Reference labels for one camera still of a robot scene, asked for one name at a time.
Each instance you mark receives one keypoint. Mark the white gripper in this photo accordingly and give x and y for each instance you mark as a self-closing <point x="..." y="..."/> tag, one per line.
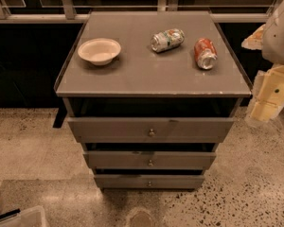
<point x="279" y="35"/>

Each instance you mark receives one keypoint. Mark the grey bottom drawer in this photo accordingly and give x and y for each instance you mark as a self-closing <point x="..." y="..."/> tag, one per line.
<point x="149" y="181"/>

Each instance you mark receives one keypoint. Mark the grey drawer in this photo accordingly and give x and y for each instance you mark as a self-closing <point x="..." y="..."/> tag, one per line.
<point x="149" y="181"/>
<point x="150" y="129"/>
<point x="149" y="159"/>

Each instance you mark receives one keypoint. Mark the grey drawer cabinet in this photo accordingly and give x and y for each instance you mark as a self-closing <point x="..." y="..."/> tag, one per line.
<point x="143" y="83"/>

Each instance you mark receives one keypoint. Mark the grey top drawer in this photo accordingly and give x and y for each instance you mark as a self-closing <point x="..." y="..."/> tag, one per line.
<point x="150" y="129"/>

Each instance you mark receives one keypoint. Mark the grey middle drawer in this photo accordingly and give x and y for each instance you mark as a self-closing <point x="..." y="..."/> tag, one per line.
<point x="149" y="159"/>

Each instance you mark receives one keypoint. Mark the crushed red soda can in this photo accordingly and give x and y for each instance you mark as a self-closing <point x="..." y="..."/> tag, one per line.
<point x="205" y="54"/>

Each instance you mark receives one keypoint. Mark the crushed green silver can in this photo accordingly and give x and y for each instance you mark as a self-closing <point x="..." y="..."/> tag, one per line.
<point x="166" y="40"/>

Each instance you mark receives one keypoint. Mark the white paper bowl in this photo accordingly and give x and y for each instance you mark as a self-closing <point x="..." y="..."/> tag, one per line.
<point x="99" y="51"/>

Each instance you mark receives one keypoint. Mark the metal railing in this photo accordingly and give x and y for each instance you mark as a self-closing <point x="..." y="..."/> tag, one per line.
<point x="75" y="11"/>

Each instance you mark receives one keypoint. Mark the clear plastic bin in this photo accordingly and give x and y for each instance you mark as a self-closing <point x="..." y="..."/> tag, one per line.
<point x="31" y="217"/>

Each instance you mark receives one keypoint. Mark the black object on floor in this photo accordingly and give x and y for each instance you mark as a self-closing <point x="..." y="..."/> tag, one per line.
<point x="1" y="214"/>

